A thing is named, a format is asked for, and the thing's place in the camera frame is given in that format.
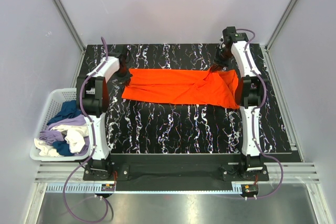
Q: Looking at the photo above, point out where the aluminium frame post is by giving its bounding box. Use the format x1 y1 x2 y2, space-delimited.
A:
52 0 86 52
265 0 299 51

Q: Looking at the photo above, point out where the orange connector box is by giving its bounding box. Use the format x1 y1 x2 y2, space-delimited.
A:
101 183 116 191
243 184 259 193

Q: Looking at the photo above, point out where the left orange connector box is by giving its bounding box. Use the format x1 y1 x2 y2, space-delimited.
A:
101 183 116 191

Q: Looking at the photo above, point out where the lavender t shirt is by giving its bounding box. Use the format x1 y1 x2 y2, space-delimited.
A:
38 115 91 156

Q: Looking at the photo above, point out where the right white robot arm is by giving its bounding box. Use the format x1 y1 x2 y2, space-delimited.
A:
210 26 267 167

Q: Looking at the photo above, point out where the white plastic laundry basket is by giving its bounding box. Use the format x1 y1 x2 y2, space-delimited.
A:
29 88 89 162

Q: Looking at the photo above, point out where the right orange connector box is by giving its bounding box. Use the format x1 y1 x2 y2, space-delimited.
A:
243 184 259 193

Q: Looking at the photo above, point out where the navy blue t shirt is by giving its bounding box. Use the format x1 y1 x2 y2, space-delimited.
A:
47 100 81 125

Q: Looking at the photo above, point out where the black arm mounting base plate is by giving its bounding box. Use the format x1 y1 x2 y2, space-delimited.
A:
83 154 269 182

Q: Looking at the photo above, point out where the left aluminium frame post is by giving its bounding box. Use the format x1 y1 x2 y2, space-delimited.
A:
52 0 86 52

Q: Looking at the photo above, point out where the black marble pattern mat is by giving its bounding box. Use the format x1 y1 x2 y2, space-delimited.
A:
80 44 291 154

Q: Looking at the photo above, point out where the white slotted cable duct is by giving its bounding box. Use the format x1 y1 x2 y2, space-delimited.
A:
46 182 243 195

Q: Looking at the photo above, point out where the white t shirt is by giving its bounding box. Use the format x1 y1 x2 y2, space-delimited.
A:
34 124 90 158

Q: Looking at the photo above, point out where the right aluminium frame post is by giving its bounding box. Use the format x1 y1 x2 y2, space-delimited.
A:
265 0 299 51

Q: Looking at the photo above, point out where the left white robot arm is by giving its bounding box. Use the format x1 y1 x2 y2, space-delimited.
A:
76 45 132 161

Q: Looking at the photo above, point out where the orange t shirt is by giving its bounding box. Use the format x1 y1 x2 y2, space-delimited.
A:
122 69 239 109

